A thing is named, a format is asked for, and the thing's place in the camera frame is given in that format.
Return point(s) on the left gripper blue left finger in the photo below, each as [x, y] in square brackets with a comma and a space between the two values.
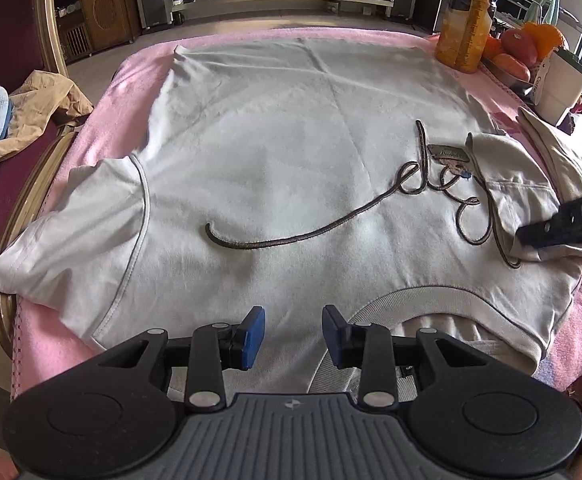
[218, 347]

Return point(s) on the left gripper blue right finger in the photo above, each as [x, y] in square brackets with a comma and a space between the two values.
[367, 347]

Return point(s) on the grey white t-shirt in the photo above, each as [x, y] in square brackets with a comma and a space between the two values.
[298, 173]

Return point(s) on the white coffee cup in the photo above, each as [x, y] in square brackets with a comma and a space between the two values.
[557, 86]

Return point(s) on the metal fruit bowl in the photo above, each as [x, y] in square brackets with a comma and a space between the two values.
[519, 87]

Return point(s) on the red apple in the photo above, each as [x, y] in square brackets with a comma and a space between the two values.
[520, 45]

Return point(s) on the orange juice bottle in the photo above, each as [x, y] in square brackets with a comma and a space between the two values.
[465, 29]

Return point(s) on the tan beige jacket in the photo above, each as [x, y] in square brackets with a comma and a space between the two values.
[42, 98]

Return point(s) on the wooden cabinet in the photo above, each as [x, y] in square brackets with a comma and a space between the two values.
[86, 27]

